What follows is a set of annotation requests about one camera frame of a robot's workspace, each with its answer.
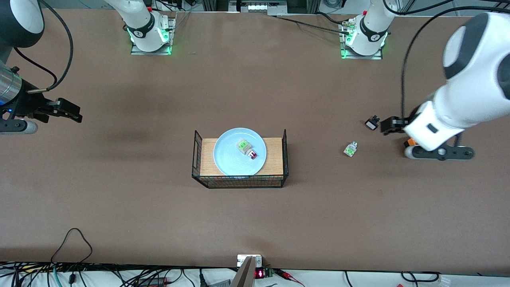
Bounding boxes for light blue round plate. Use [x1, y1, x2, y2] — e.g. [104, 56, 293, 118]
[213, 128, 267, 177]

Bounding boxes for wooden board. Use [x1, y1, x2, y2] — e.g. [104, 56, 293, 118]
[200, 138, 284, 176]

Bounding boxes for red clip leads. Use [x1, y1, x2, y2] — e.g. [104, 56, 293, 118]
[274, 269, 306, 287]

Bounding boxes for short black right arm cable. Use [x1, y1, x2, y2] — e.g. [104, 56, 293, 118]
[13, 47, 59, 89]

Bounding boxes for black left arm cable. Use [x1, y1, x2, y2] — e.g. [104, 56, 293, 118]
[400, 4, 510, 118]

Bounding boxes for long black right arm cable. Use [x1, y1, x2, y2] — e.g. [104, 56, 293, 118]
[27, 0, 75, 94]

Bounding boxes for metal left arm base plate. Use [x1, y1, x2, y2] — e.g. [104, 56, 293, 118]
[339, 18, 383, 60]

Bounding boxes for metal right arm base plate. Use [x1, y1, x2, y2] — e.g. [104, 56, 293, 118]
[130, 17, 177, 56]

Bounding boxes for black cable across table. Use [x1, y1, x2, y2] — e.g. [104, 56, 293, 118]
[274, 15, 352, 35]

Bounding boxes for black flat looped cable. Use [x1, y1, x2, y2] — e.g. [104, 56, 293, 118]
[400, 271, 441, 283]

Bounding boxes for black wire basket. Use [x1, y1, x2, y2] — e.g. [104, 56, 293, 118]
[192, 129, 289, 189]

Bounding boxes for silver metal bracket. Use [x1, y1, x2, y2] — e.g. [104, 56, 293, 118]
[237, 254, 263, 268]

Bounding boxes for grey camera mount bar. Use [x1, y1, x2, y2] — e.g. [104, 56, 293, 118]
[230, 256, 257, 287]

